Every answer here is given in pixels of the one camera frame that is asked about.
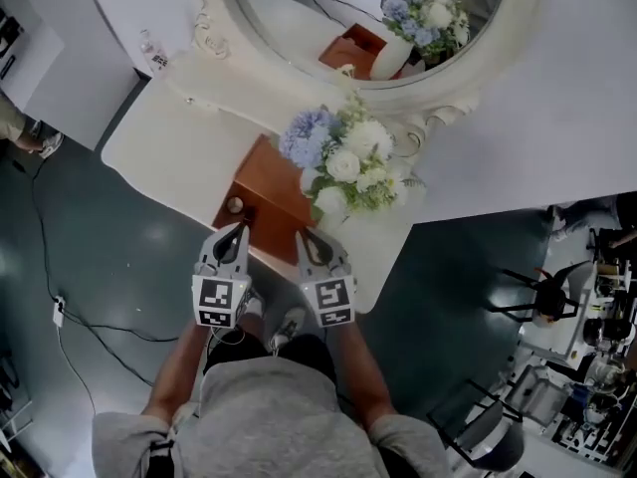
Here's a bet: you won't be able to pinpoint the white office desk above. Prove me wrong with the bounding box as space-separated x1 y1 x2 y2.
517 261 606 367

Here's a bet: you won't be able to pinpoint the oval mirror with white frame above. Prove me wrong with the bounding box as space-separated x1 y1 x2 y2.
191 0 548 158

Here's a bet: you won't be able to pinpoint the white cabinet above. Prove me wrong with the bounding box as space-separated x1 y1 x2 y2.
0 5 66 114

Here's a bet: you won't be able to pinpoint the grey chair with black frame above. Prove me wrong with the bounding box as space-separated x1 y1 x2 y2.
427 378 527 472

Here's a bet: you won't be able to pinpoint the white vase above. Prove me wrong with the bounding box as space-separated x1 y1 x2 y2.
316 210 352 234

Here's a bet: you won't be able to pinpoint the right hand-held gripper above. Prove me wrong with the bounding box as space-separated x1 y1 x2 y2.
296 226 358 329

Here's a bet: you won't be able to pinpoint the person's right forearm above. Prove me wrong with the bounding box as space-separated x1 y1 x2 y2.
325 322 399 430

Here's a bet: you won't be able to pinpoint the grey chair with black bag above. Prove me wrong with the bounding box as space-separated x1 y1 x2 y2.
490 261 593 326

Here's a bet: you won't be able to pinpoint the blue and white flower bouquet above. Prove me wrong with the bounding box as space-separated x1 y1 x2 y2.
278 92 427 223

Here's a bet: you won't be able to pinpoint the orange wooden box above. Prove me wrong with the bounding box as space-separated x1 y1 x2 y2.
211 133 324 263

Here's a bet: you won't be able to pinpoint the clear plastic water bottle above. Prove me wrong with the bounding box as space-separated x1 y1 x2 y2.
140 28 170 72

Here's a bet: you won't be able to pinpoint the white table with cloth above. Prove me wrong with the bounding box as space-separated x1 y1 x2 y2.
101 52 429 316

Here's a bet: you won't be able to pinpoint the person's grey sweatshirt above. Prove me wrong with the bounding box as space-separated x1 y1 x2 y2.
92 355 452 478

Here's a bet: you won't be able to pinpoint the black floor cable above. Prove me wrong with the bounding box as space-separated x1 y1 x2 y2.
12 156 180 387

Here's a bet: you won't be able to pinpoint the person's left forearm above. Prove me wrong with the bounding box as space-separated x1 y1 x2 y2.
142 319 213 422

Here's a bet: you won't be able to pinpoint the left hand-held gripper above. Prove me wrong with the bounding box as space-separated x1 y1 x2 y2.
192 221 252 329

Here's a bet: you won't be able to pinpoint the person's black shorts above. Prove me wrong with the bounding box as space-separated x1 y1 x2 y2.
204 329 338 385

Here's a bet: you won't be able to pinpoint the person's left white shoe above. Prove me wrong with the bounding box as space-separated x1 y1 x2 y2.
237 286 265 321

